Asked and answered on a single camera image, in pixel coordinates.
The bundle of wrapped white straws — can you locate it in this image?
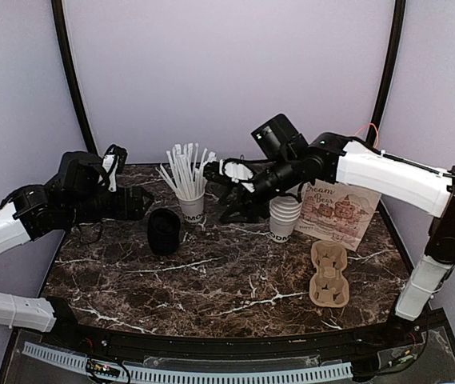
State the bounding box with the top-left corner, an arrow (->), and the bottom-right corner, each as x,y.
156,142 -> 217,201

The white cup holding straws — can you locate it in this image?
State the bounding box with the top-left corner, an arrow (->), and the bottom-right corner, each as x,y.
178,192 -> 205,224

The printed paper takeout bag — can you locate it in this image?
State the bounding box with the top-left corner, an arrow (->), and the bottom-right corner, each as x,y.
294,178 -> 381,250

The black corner post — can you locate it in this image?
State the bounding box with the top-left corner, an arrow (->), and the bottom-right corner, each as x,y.
51,0 -> 98,154
366,0 -> 406,145

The stack of black cup lids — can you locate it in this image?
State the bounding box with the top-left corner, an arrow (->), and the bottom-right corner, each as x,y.
147,208 -> 181,256

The stack of white paper cups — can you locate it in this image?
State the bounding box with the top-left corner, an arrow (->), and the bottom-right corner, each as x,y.
269,196 -> 302,243

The black left corner post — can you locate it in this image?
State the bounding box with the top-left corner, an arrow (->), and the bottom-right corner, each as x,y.
51,0 -> 98,154

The grey slotted cable duct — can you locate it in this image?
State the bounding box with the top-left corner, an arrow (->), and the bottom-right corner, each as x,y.
22,342 -> 353,383

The black front table rail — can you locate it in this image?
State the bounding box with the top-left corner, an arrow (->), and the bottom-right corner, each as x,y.
42,299 -> 445,361

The brown cardboard cup carrier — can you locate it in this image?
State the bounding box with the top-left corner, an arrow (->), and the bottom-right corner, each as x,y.
309,240 -> 349,308

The black right corner post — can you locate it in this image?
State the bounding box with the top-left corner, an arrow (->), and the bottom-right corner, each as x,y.
366,0 -> 406,145

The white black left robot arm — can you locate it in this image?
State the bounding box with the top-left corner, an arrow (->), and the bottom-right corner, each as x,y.
0,145 -> 154,349

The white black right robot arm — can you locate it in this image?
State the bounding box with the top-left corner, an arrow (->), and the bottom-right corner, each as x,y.
204,130 -> 455,347

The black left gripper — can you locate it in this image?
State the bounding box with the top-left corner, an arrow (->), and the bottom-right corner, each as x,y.
65,185 -> 154,226

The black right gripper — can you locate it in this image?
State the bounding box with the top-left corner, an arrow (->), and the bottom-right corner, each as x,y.
218,154 -> 301,223

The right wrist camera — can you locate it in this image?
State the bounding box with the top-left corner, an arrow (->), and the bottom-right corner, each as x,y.
251,114 -> 308,161

